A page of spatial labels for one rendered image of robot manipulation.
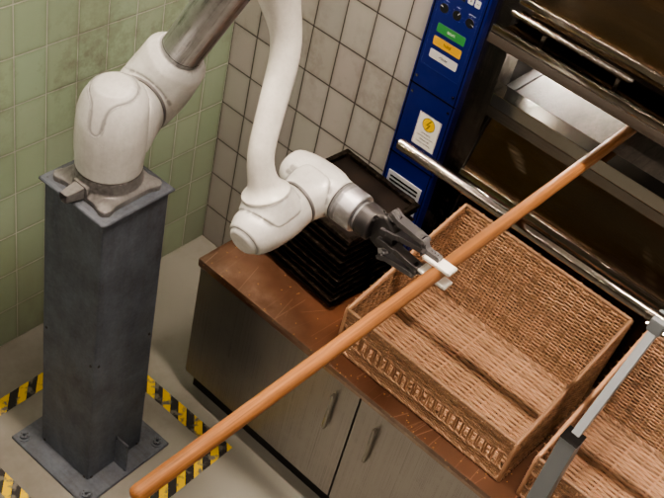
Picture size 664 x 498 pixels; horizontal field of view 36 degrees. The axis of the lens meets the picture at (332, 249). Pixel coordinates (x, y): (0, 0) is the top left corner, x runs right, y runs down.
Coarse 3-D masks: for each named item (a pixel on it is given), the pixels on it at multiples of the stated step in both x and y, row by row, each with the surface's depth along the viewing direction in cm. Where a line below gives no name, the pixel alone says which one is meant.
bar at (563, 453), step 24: (408, 144) 242; (432, 168) 239; (480, 192) 234; (552, 240) 226; (576, 264) 223; (600, 288) 222; (624, 288) 220; (648, 312) 216; (648, 336) 216; (600, 408) 216; (576, 432) 216; (552, 456) 220; (552, 480) 223
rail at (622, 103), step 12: (504, 36) 238; (516, 36) 237; (528, 48) 235; (540, 48) 235; (540, 60) 234; (552, 60) 233; (564, 72) 232; (576, 72) 230; (588, 84) 229; (600, 84) 228; (612, 96) 226; (624, 108) 225; (636, 108) 224; (648, 120) 223; (660, 120) 222
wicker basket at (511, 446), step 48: (432, 240) 278; (384, 288) 273; (432, 288) 294; (528, 288) 277; (576, 288) 269; (384, 336) 257; (432, 336) 281; (480, 336) 284; (528, 336) 280; (576, 336) 272; (384, 384) 264; (432, 384) 252; (576, 384) 253; (480, 432) 247; (528, 432) 242
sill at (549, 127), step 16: (496, 96) 265; (512, 96) 265; (512, 112) 264; (528, 112) 261; (544, 112) 263; (528, 128) 263; (544, 128) 259; (560, 128) 259; (560, 144) 258; (576, 144) 255; (592, 144) 256; (608, 160) 252; (624, 160) 254; (608, 176) 253; (624, 176) 250; (640, 176) 250; (640, 192) 248; (656, 192) 247; (656, 208) 248
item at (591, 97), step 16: (528, 32) 247; (512, 48) 238; (544, 48) 241; (560, 48) 244; (528, 64) 237; (544, 64) 234; (576, 64) 239; (592, 64) 242; (560, 80) 233; (608, 80) 237; (592, 96) 229; (624, 96) 233; (640, 96) 236; (656, 96) 238; (608, 112) 228; (624, 112) 226; (656, 112) 231; (640, 128) 224
